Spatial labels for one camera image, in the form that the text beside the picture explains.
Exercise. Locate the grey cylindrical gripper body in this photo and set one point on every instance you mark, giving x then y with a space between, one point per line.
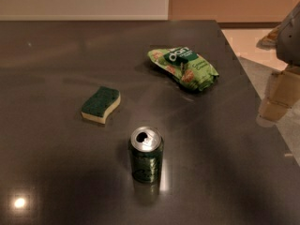
291 39

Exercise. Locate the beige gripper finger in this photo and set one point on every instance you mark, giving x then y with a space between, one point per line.
281 93

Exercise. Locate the green rice chip bag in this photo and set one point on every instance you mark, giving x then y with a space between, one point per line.
188 68

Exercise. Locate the green soda can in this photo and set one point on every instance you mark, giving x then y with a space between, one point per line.
146 154

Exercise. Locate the green and yellow sponge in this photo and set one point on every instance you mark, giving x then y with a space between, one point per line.
99 106

